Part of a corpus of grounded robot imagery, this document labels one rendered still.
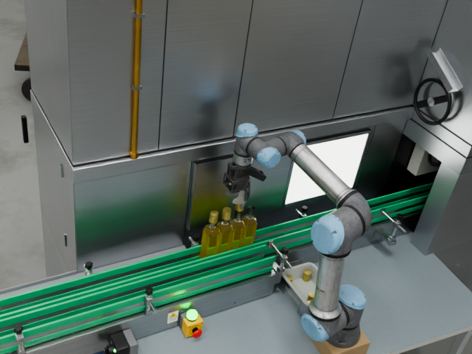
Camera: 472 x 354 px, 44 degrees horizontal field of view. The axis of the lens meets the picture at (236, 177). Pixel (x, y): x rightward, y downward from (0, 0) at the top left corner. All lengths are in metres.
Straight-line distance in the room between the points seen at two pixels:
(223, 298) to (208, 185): 0.47
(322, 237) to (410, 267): 1.11
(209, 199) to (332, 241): 0.71
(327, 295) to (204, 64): 0.91
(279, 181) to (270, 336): 0.66
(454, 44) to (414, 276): 1.07
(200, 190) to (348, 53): 0.82
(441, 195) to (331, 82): 0.80
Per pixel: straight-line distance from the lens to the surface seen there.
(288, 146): 2.13
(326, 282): 2.04
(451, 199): 2.88
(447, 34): 2.75
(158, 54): 2.01
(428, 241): 3.02
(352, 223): 1.92
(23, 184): 4.41
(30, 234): 3.98
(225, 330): 2.43
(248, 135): 2.11
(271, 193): 2.60
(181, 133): 2.20
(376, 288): 2.78
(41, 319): 2.25
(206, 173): 2.33
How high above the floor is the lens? 2.60
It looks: 35 degrees down
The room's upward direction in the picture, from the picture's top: 9 degrees clockwise
